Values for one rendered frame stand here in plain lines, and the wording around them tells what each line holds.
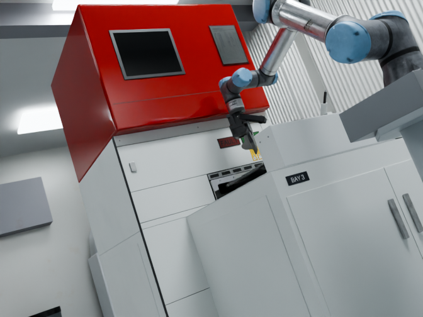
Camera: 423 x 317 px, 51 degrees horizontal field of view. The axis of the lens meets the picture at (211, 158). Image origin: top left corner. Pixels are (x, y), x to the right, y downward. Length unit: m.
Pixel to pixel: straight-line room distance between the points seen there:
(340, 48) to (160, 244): 1.00
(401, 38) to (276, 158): 0.50
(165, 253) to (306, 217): 0.66
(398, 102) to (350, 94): 3.28
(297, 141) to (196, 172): 0.63
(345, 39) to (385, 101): 0.21
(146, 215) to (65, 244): 5.95
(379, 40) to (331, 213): 0.53
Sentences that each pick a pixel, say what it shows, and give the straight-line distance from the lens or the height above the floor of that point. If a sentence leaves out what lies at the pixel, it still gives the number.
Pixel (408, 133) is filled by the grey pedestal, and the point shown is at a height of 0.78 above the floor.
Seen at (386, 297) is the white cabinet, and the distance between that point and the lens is 1.54.
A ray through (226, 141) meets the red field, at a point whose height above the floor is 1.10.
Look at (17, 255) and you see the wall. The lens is 7.61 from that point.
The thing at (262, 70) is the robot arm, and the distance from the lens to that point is 1.95.
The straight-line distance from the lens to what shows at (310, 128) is 1.51.
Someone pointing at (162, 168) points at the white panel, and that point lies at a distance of 1.89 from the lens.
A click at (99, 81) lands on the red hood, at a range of 1.93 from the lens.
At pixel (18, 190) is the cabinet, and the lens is 7.53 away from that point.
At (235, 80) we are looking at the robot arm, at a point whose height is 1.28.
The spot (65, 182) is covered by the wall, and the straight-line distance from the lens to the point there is 7.97.
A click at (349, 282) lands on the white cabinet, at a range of 1.44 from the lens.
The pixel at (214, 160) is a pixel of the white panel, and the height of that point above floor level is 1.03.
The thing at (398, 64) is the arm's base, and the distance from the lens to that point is 1.41.
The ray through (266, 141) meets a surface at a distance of 1.43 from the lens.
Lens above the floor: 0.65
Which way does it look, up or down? 11 degrees up
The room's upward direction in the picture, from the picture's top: 19 degrees counter-clockwise
